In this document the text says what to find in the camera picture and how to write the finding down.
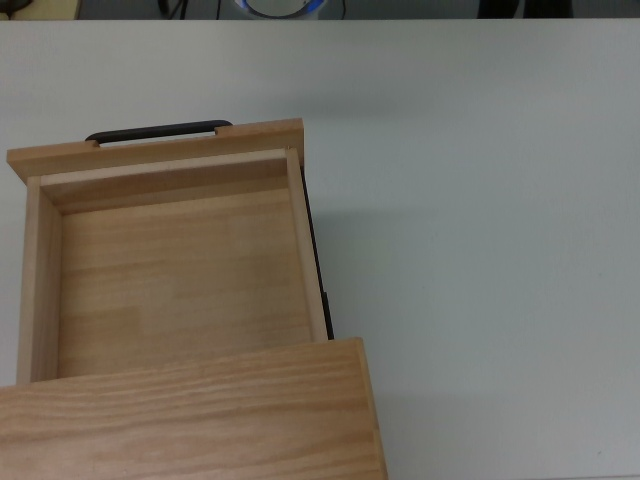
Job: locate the dark object behind table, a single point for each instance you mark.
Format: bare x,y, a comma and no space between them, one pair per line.
520,7

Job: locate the tan desk behind table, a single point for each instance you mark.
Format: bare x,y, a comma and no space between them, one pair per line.
55,7

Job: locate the light wooden cabinet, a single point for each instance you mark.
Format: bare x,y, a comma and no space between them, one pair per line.
190,420

